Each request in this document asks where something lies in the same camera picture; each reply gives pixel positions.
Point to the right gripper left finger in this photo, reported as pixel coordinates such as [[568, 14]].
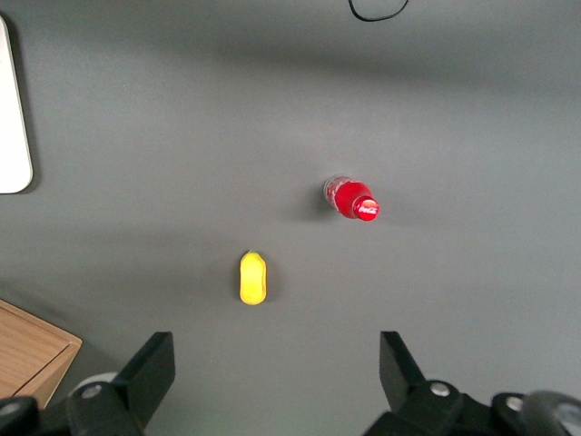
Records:
[[150, 372]]

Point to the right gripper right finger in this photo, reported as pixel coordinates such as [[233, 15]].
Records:
[[404, 381]]

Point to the white rectangular tray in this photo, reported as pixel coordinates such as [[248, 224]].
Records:
[[11, 127]]

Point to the wooden two-drawer cabinet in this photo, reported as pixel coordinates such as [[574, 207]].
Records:
[[27, 349]]

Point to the yellow lemon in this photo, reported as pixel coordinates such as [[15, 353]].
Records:
[[252, 278]]

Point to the red cola bottle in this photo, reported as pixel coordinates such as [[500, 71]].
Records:
[[351, 199]]

